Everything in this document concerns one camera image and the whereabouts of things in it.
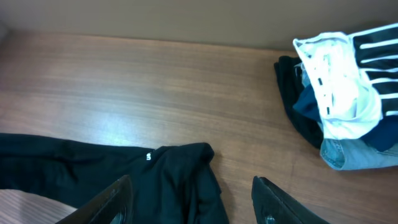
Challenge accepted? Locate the black garment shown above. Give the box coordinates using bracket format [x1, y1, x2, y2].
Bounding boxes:
[1, 134, 228, 224]
[274, 56, 323, 149]

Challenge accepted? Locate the black garment in pile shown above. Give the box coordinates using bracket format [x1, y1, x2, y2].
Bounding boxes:
[274, 56, 323, 149]

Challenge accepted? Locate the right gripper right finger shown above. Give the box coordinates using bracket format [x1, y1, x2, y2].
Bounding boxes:
[251, 176, 329, 224]

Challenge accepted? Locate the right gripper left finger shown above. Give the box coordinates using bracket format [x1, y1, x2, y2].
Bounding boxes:
[56, 175, 134, 224]

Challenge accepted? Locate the white black striped shirt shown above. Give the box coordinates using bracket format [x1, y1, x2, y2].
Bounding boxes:
[293, 24, 397, 139]

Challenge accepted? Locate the blue garment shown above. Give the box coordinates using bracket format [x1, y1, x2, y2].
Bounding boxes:
[293, 85, 397, 152]

